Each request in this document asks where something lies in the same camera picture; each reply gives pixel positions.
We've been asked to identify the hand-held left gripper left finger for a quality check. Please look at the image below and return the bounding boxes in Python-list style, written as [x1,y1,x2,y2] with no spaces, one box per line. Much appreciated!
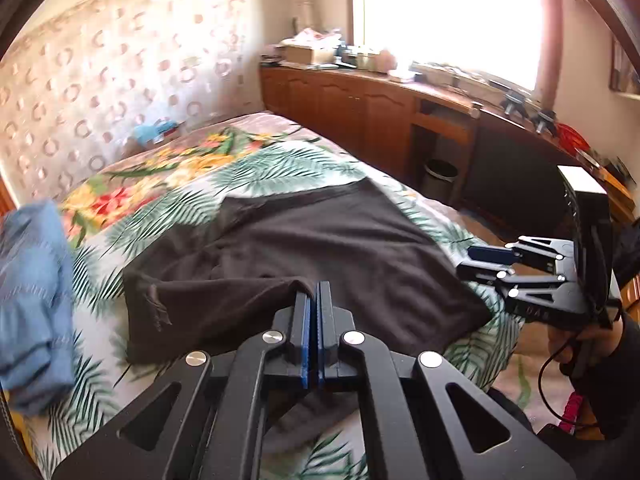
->
[50,291,313,480]

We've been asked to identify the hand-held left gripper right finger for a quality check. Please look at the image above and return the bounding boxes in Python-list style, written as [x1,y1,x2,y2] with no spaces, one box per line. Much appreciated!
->
[316,281,581,480]

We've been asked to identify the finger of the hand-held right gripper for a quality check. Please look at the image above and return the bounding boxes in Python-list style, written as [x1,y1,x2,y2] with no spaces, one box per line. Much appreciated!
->
[456,259,576,295]
[467,236,576,274]

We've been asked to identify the black pants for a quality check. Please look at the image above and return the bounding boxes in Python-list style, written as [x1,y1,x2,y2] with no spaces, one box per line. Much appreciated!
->
[122,180,493,456]

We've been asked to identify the blue jeans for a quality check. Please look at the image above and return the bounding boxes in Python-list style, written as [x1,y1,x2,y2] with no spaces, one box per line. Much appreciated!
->
[0,200,79,417]

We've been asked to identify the person's right forearm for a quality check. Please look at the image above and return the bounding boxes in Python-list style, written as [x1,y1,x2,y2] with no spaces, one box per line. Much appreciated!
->
[570,327,640,442]

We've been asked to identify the person's right hand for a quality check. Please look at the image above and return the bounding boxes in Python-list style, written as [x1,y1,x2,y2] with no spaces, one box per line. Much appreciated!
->
[547,309,627,367]

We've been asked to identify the dark trash bin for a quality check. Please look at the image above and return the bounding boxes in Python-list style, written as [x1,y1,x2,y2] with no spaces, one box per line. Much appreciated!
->
[423,159,460,204]

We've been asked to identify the red cloth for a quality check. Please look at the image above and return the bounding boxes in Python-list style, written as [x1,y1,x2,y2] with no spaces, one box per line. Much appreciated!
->
[556,122,592,155]

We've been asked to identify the small black tripod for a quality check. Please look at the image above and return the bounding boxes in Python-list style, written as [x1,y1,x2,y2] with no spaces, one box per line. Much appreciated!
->
[531,109,559,134]
[500,91,527,117]

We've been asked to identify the leaf-print bed sheet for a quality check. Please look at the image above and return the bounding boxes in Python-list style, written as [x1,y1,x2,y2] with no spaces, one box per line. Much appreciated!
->
[20,139,526,480]

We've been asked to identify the long wooden cabinet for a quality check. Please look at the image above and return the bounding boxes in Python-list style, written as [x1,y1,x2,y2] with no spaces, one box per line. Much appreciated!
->
[259,61,640,241]

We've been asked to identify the floral blanket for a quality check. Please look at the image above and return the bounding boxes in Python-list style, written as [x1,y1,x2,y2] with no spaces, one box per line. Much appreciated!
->
[59,111,326,251]

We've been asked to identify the bright window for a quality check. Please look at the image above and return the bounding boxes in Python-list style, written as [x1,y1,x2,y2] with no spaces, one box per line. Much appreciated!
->
[350,0,547,92]

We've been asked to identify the open cardboard box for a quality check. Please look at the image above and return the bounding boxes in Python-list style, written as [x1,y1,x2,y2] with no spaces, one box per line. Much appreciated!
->
[283,42,342,66]

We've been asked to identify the pink white plastic bag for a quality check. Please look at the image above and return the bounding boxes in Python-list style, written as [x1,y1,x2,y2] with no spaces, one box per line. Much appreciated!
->
[294,27,347,50]

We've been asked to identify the circle-print sheer curtain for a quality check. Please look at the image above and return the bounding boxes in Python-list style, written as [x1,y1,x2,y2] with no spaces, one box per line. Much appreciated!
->
[0,0,301,221]

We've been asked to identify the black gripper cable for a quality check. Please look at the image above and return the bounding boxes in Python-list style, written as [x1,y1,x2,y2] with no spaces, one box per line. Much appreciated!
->
[538,332,601,429]

